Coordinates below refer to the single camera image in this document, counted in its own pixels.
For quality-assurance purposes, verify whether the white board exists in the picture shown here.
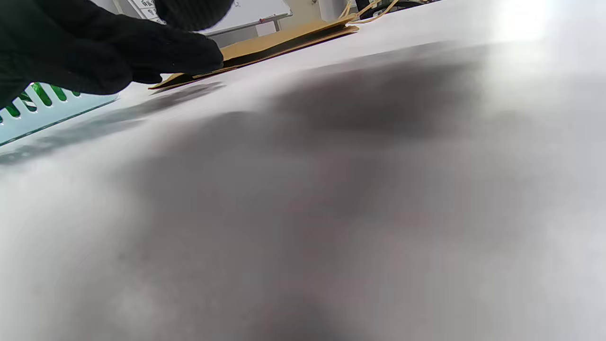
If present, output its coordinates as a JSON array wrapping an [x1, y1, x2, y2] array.
[[127, 0, 293, 37]]

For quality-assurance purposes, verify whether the dark object with cables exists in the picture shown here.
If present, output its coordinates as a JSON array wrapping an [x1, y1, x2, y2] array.
[[355, 0, 429, 19]]

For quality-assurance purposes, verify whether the brown paper bag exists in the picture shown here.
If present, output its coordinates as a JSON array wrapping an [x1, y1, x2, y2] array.
[[149, 0, 427, 90]]

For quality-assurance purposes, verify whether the person's right hand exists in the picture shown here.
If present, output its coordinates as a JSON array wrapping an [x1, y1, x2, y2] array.
[[0, 0, 235, 108]]

